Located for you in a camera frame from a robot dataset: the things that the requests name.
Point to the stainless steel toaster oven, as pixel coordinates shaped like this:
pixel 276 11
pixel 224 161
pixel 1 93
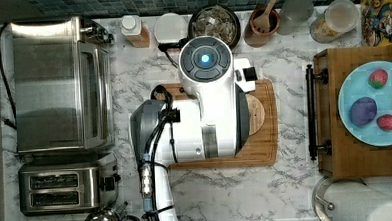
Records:
pixel 62 85

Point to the frosted grey plastic cup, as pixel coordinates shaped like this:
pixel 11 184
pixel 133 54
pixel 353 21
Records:
pixel 293 14

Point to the black bowl of tea bags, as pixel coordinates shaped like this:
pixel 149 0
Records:
pixel 216 21

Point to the wooden cutting board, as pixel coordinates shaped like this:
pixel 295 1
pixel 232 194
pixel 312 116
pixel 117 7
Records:
pixel 260 149

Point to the wooden tray box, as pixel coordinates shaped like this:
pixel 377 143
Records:
pixel 349 157

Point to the round wooden lid with knob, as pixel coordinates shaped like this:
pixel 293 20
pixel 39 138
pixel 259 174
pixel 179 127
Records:
pixel 256 114

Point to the paper towel roll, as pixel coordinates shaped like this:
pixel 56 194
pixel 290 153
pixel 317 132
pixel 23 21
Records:
pixel 357 202

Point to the orange bottle with white cap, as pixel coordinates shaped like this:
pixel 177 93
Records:
pixel 133 29

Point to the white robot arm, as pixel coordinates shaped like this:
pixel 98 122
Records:
pixel 212 122

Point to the red plush strawberry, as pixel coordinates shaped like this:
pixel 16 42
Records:
pixel 378 78
pixel 385 122

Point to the purple plush fruit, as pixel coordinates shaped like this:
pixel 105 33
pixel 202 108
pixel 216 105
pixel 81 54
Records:
pixel 363 111

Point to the black drawer handle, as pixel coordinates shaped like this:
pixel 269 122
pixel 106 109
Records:
pixel 311 78

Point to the yellow cereal box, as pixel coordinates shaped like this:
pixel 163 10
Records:
pixel 376 22

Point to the white round container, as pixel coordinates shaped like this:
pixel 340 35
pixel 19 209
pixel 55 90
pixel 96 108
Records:
pixel 170 28

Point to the clear jar with white lid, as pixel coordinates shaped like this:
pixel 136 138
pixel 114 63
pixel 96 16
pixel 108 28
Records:
pixel 339 18

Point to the light blue plate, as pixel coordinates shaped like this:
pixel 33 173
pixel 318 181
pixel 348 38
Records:
pixel 356 86

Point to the red plush strawberry lower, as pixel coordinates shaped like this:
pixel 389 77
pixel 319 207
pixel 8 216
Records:
pixel 385 122

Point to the wooden spoon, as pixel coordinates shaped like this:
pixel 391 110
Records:
pixel 262 22

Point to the red plush strawberry upper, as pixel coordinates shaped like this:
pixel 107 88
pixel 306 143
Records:
pixel 378 78

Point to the brown ceramic utensil holder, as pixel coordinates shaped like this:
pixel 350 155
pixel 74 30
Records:
pixel 254 35

